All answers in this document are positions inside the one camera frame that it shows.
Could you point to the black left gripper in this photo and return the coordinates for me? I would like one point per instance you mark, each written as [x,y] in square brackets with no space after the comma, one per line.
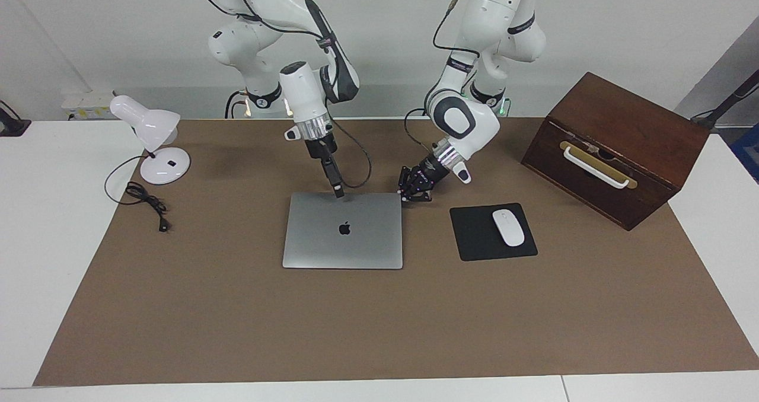
[430,171]

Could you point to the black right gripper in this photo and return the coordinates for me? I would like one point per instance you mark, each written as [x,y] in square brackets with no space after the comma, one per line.
[321,150]

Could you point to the silver laptop with apple logo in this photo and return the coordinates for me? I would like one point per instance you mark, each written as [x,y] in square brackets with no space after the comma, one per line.
[332,248]

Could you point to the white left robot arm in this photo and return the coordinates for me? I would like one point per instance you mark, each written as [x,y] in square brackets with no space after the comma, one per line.
[474,10]

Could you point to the black mouse pad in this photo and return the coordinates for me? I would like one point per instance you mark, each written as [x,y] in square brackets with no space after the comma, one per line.
[474,236]

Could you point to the white computer mouse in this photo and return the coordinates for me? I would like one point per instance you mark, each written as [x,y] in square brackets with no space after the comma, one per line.
[509,228]

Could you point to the brown table mat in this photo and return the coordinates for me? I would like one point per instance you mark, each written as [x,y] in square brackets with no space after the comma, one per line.
[379,319]

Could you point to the white desk lamp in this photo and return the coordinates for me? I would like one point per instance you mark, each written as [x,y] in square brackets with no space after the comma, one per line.
[160,168]

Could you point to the dark brown wooden box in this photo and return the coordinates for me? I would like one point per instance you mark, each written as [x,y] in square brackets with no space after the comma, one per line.
[628,123]

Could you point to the black table clamp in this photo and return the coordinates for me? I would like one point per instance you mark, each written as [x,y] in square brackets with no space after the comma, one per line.
[12,126]

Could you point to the black stand pole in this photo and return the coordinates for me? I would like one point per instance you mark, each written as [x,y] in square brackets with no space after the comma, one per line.
[732,96]

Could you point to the blue crate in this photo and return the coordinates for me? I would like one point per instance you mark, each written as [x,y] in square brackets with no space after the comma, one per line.
[748,153]

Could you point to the white wall power strip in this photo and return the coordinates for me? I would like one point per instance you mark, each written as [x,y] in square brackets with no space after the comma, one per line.
[89,105]

